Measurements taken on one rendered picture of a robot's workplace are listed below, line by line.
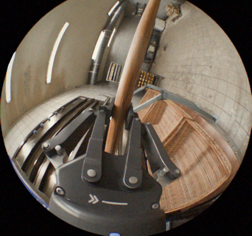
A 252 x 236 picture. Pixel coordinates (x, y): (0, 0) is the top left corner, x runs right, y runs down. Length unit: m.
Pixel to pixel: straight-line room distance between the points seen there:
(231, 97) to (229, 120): 0.28
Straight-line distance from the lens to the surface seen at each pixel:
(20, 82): 1.47
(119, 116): 0.16
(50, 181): 0.72
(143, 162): 0.82
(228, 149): 0.63
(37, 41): 1.59
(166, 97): 0.59
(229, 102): 1.28
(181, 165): 0.83
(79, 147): 0.61
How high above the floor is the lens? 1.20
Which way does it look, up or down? 6 degrees down
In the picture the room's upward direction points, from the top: 76 degrees counter-clockwise
